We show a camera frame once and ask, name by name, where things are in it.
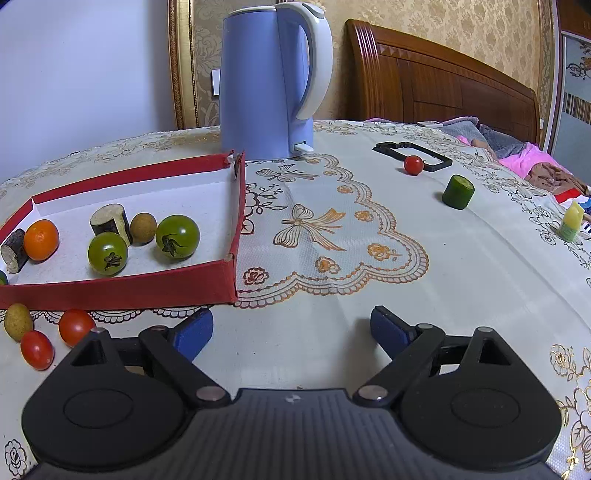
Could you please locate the red cherry tomato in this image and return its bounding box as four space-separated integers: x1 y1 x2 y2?
58 309 95 348
20 330 55 371
404 155 424 176

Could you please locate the white wall switch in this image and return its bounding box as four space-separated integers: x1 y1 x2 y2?
211 69 221 97

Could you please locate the red shallow cardboard box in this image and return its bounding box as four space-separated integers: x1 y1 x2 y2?
1 153 245 311

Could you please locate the green cucumber chunk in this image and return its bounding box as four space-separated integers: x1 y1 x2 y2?
442 174 475 210

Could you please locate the pink bedding pile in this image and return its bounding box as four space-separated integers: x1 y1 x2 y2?
366 115 591 222

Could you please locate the orange tangerine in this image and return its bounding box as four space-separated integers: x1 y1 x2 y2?
23 219 59 262

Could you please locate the large green tomato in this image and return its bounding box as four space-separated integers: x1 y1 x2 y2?
155 215 200 260

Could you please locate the wooden bed headboard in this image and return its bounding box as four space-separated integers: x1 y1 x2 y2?
346 19 540 144

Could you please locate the yellow-brown longan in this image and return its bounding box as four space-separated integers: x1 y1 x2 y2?
4 303 34 343

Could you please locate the brown longan in box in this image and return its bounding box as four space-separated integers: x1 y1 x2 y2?
130 212 157 245

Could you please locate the black rectangular frame right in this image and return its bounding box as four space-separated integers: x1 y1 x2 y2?
373 141 453 173

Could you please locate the small green tomato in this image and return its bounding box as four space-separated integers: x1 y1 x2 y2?
87 232 128 276

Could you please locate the blue electric kettle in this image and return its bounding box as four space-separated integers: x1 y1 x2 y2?
219 2 332 161

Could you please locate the yellow-green corn piece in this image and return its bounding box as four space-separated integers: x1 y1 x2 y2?
558 201 585 242

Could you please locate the embroidered cream tablecloth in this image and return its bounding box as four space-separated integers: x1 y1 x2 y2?
1 121 590 479

